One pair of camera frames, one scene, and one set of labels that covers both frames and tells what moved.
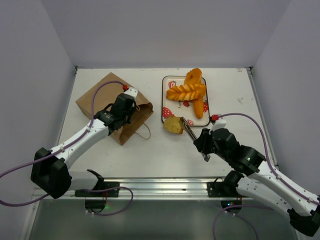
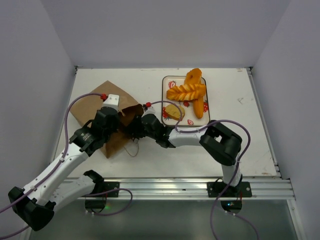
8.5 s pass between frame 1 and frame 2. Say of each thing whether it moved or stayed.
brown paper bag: moved
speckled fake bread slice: moved
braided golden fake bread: stayed
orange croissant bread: stayed
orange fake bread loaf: stayed
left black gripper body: moved
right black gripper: moved
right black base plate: stayed
